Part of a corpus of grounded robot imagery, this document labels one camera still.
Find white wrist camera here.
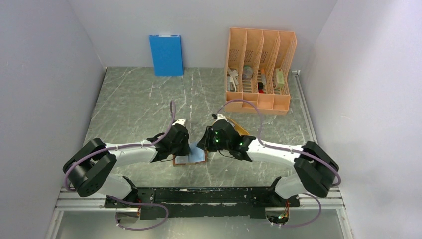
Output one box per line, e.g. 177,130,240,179
212,113,227,121
172,119,186,127

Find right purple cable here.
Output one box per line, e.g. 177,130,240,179
215,99,342,228

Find green eraser in organizer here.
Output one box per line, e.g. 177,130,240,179
274,68,285,89

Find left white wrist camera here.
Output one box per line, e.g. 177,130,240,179
172,119,186,127

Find black base frame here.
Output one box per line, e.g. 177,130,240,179
105,186,301,220

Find orange desk file organizer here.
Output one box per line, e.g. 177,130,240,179
224,27,297,115

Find orange oval tray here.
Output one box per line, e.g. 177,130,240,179
226,117,250,136

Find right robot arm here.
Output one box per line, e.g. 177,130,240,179
197,119,339,206

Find blue box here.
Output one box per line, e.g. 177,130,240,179
149,35,184,77

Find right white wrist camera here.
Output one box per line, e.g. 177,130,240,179
212,113,227,121

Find white parts in organizer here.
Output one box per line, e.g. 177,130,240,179
227,68,241,92

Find brown leather card holder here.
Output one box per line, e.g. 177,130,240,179
172,143,208,166

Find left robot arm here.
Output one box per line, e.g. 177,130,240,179
63,122,190,207

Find grey round item in organizer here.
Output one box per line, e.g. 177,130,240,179
242,65,254,80

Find red orange item in organizer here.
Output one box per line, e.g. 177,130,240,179
257,68,267,94

